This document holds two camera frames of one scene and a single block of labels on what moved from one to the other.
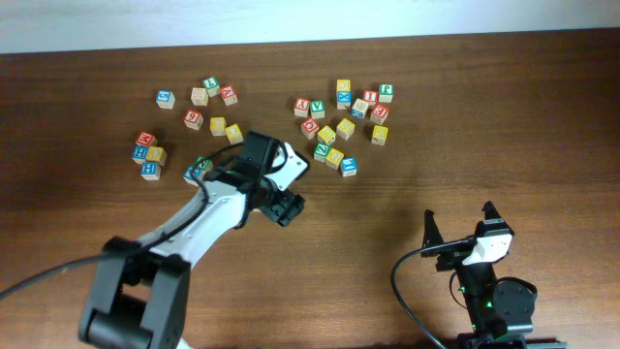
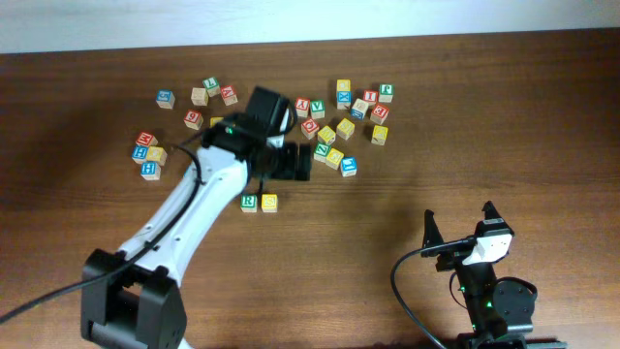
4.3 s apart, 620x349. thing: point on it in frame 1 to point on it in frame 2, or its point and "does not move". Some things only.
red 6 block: [193, 119] does not move
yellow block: [379, 135] does not move
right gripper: [449, 260] does not move
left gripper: [285, 207] to [291, 170]
